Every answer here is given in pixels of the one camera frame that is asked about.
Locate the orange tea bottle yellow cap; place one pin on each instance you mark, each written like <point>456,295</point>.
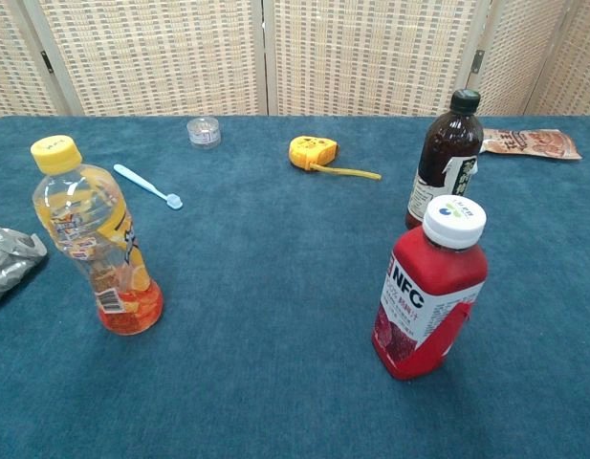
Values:
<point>84,215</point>

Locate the orange snack pouch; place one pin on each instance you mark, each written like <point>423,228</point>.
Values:
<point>538,143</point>

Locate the light blue toothbrush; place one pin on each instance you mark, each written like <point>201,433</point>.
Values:
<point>175,202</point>

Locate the woven folding screen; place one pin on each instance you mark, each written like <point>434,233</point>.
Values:
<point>156,57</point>

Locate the teal table cloth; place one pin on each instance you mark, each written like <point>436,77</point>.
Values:
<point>275,287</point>

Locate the red NFC juice bottle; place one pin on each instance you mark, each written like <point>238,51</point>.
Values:
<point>433,277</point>

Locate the crumpled silver foil bag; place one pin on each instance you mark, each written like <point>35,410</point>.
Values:
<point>7,263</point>

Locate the yellow tape measure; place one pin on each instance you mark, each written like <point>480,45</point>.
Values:
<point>309,150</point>

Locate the dark brown bottle black cap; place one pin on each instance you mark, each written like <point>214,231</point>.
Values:
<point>447,143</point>

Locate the black screen hinge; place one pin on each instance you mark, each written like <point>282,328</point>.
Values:
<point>47,61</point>
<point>478,60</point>

